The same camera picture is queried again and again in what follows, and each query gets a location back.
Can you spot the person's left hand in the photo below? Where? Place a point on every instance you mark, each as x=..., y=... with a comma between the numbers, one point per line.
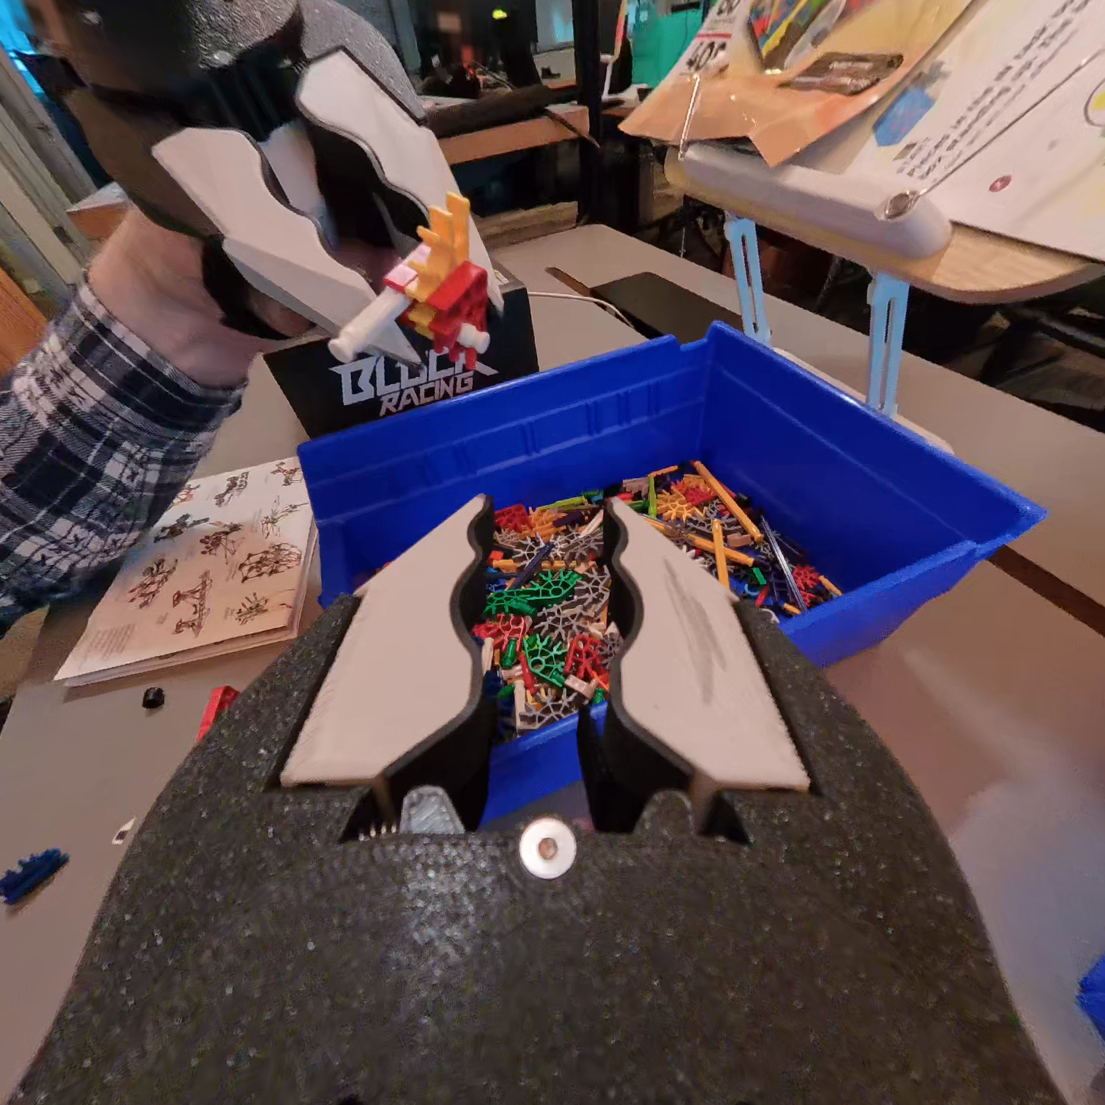
x=172, y=302

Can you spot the blue plastic bin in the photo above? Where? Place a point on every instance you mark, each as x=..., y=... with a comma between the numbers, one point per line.
x=828, y=467

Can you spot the small blue toy piece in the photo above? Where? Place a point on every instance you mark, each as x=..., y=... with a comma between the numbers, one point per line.
x=31, y=876

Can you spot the colourful toy package bag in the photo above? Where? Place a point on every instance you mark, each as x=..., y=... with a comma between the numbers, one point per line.
x=794, y=69

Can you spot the black box with red print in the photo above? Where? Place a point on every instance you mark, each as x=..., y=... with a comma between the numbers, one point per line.
x=346, y=388

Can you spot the red toy connector piece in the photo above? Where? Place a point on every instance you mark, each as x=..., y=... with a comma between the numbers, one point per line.
x=215, y=707

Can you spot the pile of colourful toy pieces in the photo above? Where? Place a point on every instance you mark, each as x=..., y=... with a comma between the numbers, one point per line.
x=690, y=535

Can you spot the red yellow toy construction piece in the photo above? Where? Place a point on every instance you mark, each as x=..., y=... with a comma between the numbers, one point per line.
x=440, y=293

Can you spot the tilted board stand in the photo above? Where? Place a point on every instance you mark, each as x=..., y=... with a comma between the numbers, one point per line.
x=811, y=190

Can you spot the person's left forearm plaid sleeve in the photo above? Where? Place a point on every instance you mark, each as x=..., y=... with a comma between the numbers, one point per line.
x=86, y=448

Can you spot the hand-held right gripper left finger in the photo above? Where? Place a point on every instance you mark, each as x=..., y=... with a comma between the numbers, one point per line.
x=397, y=664

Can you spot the black flat tablet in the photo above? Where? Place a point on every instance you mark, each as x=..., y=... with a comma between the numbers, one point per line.
x=673, y=302

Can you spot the white instruction sheet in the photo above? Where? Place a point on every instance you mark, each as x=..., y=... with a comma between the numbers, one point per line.
x=1019, y=121

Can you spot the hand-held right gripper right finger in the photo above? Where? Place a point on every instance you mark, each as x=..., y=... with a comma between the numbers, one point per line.
x=699, y=673

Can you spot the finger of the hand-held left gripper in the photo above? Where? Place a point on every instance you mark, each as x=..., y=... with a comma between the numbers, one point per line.
x=276, y=242
x=388, y=147

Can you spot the paper sheet on table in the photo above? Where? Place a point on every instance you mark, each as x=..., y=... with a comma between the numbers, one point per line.
x=207, y=578

